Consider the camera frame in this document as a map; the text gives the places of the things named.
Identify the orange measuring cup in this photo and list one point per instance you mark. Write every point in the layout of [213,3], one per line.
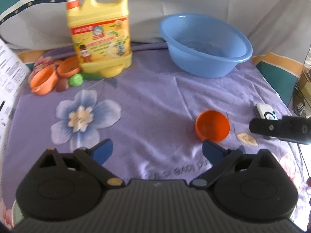
[44,81]
[68,67]

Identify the brown toy ball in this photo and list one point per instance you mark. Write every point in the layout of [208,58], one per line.
[62,85]

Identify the large blue plastic basin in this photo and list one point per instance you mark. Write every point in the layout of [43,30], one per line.
[204,46]

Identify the yellow detergent bottle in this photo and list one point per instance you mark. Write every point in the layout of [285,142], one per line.
[100,33]

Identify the green toy ball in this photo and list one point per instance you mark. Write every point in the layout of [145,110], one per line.
[76,80]

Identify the green toy cucumber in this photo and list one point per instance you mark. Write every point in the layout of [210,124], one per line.
[91,76]

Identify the orange measuring cup rear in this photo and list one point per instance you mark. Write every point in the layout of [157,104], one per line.
[68,67]

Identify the small orange bowl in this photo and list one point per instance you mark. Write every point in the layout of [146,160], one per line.
[212,125]

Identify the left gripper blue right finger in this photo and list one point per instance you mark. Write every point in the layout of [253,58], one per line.
[222,160]

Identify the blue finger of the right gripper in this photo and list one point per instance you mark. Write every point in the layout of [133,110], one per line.
[289,129]

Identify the orange measuring cup front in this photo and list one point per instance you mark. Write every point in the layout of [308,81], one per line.
[44,81]

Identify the white printed instruction sheet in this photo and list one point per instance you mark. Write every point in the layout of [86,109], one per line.
[13,76]

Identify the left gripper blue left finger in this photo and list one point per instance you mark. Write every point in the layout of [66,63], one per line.
[92,159]

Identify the white small device box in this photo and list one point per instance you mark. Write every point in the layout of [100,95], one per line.
[265,111]

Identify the yellow toy lemon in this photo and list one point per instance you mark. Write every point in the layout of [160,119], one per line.
[110,72]

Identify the purple floral tablecloth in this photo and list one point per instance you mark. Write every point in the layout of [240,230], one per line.
[149,113]

